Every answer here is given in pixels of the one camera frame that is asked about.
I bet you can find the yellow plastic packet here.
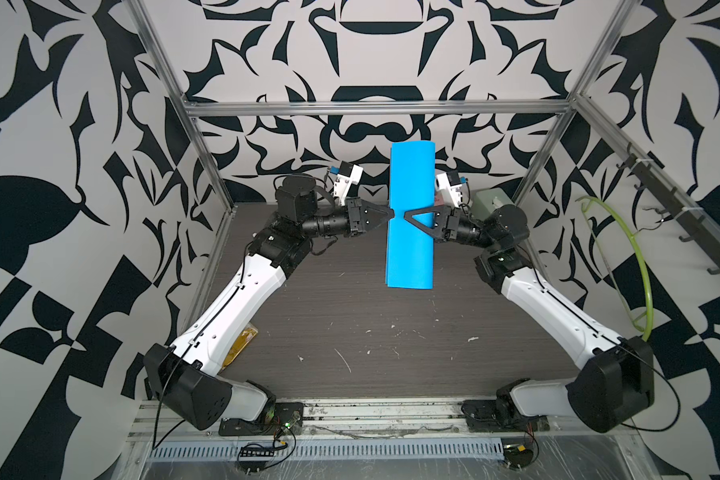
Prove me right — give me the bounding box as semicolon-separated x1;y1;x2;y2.
222;323;259;369

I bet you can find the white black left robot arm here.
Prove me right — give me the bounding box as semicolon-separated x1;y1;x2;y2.
144;176;394;431

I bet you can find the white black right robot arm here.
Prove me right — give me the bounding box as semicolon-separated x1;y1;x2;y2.
404;204;655;433

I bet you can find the black connector board right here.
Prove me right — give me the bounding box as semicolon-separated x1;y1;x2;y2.
503;444;537;471

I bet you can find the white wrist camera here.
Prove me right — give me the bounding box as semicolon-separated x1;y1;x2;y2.
328;161;364;206
435;171;470;208

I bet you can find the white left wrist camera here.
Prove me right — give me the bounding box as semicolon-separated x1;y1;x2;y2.
328;161;364;206

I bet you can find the blue rectangular paper sheet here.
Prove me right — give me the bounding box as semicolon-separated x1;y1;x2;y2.
385;141;435;290

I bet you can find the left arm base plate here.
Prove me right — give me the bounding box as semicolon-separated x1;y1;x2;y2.
218;402;305;437

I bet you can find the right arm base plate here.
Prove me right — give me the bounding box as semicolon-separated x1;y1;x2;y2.
461;399;550;432

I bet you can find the black connector board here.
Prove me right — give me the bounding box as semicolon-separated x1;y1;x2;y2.
235;442;293;474
503;444;537;471

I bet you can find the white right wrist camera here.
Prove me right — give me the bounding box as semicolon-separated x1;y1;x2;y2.
435;171;470;208

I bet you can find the green tissue box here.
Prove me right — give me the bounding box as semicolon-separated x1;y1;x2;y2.
470;188;522;221

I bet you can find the white slotted cable duct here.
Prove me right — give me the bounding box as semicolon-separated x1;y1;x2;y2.
148;437;504;462

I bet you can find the black connector board left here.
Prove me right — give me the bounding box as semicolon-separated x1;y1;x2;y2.
235;442;293;474

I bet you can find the aluminium frame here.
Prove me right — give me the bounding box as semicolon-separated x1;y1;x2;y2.
131;1;720;479

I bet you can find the black wall hook rack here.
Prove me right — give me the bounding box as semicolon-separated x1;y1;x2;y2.
616;143;720;276

